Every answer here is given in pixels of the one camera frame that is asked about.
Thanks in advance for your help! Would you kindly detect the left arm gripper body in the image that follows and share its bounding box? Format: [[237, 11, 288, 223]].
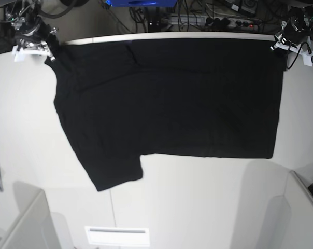
[[269, 22, 309, 51]]

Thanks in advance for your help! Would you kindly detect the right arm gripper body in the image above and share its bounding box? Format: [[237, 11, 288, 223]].
[[15, 22, 60, 61]]

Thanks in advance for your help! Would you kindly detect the black T-shirt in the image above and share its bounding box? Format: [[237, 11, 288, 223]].
[[45, 38, 285, 191]]

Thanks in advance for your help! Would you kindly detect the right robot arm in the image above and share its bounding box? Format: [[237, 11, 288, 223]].
[[0, 1, 87, 62]]

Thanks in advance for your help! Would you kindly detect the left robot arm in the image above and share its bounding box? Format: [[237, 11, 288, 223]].
[[270, 1, 313, 66]]

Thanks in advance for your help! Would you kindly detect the blue box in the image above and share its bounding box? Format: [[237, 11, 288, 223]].
[[104, 0, 177, 7]]

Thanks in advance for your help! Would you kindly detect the white power strip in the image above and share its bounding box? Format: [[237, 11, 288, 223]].
[[168, 14, 258, 31]]

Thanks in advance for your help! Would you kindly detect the white table side panel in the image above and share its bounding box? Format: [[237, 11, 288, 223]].
[[0, 181, 74, 248]]

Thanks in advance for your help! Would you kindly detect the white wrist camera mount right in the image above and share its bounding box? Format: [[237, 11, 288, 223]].
[[11, 45, 51, 62]]

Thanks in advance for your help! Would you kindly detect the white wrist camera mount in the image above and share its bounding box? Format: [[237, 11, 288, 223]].
[[11, 45, 51, 62], [287, 41, 313, 70]]

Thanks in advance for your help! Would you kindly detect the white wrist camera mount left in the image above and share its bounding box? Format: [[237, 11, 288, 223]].
[[287, 41, 313, 70]]

